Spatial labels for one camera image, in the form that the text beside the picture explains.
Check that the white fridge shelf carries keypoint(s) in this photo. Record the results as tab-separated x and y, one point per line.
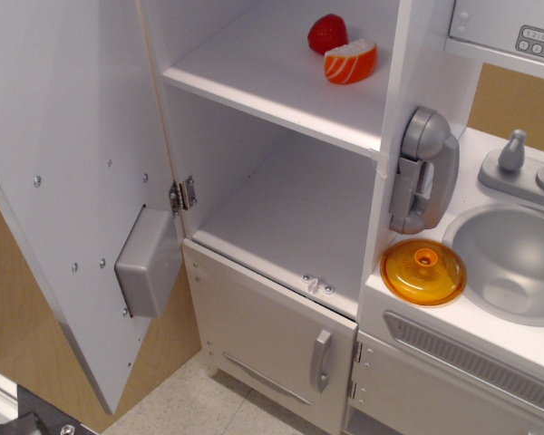
261	64

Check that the white fridge door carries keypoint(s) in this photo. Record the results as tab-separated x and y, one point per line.
82	151

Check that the white toy kitchen cabinet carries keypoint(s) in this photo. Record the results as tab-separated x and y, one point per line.
344	257

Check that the white oven door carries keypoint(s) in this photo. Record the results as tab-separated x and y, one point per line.
410	396

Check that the grey toy telephone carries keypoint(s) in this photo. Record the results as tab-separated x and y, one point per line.
426	175

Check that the orange salmon sushi toy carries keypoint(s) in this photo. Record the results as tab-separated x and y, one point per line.
351	63

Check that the red toy strawberry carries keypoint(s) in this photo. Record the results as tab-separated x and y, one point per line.
327	33

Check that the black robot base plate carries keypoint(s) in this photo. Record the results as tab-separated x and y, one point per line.
54	420

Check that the grey dispenser box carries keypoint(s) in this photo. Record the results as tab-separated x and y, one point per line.
149	262

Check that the metal door hinge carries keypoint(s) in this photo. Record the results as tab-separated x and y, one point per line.
182	195

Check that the white door latch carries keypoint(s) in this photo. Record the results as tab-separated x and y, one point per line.
315	285

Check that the grey toy faucet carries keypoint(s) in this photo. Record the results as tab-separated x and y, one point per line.
510	171

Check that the grey freezer door handle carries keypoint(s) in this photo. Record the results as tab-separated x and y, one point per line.
318	377

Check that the orange transparent pot lid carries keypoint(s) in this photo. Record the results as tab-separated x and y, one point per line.
423	272

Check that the grey toy sink basin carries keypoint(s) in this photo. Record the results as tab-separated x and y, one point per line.
502	247

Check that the white lower freezer door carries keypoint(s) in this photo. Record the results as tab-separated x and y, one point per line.
263	334

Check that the grey oven vent panel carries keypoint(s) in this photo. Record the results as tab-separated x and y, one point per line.
461	357

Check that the toy microwave with keypad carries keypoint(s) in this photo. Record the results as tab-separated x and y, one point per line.
510	27

